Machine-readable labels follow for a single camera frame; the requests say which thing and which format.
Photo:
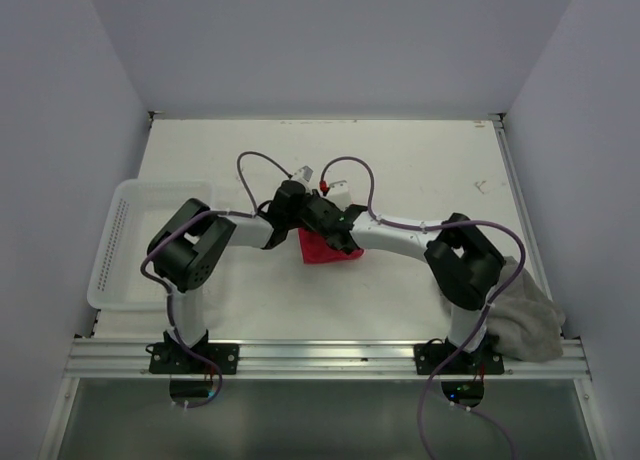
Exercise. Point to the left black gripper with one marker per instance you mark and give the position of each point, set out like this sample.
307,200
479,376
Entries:
305,198

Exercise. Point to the pink towel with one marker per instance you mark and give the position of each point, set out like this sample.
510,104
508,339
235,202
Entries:
315,251

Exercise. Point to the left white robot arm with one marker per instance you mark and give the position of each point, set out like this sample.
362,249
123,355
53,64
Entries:
183,254

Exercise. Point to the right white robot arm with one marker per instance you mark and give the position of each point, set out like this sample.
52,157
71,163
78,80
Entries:
464,263

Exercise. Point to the clear plastic basket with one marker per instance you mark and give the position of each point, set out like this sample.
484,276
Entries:
138,210

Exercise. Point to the grey towel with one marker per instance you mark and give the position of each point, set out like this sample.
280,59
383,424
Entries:
525,324

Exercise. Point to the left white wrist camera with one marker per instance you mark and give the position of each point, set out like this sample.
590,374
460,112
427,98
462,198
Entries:
303,175

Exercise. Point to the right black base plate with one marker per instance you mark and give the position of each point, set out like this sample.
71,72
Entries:
428,356

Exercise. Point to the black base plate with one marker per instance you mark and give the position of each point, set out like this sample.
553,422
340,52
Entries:
428,356
168,358

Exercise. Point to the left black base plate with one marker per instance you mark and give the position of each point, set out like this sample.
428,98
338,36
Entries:
168,358

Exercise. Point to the aluminium mounting rail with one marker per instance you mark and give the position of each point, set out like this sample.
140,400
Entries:
303,360

